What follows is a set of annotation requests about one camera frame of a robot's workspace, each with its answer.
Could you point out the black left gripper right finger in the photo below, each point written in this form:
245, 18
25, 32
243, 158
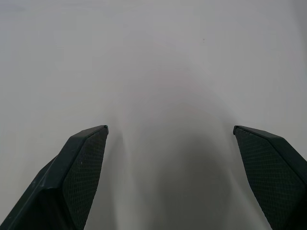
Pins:
271, 172

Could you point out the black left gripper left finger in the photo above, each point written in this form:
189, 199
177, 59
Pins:
72, 177

